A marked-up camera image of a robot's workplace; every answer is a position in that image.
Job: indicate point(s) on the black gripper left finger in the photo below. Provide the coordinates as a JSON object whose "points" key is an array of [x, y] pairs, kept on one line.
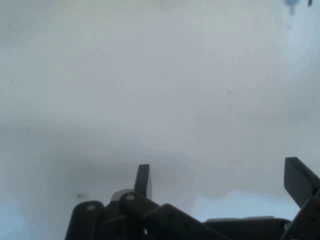
{"points": [[140, 212]]}

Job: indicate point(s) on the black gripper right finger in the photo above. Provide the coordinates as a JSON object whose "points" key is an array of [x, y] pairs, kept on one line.
{"points": [[300, 185]]}

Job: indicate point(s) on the pale blue round object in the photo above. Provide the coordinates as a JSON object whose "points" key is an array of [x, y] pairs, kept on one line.
{"points": [[291, 4]]}

